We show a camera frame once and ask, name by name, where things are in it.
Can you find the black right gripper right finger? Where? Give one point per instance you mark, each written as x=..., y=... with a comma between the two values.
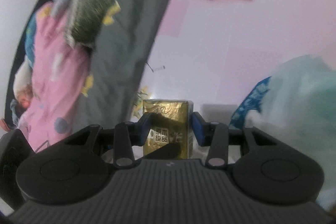
x=214, y=135

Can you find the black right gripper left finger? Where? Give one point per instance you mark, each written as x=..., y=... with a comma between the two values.
x=129, y=134

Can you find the gold tissue pack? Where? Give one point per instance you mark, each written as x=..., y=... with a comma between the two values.
x=171, y=124

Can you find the pink floor mat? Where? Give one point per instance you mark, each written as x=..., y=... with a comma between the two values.
x=213, y=52

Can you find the teal plastic bag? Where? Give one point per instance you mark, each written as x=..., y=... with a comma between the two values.
x=296, y=105

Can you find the pink patterned blanket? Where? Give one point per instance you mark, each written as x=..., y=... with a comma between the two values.
x=59, y=73

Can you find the green patterned pillow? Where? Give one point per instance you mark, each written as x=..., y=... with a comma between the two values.
x=84, y=21

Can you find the grey quilt with yellow bears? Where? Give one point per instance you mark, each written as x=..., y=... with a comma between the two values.
x=118, y=58

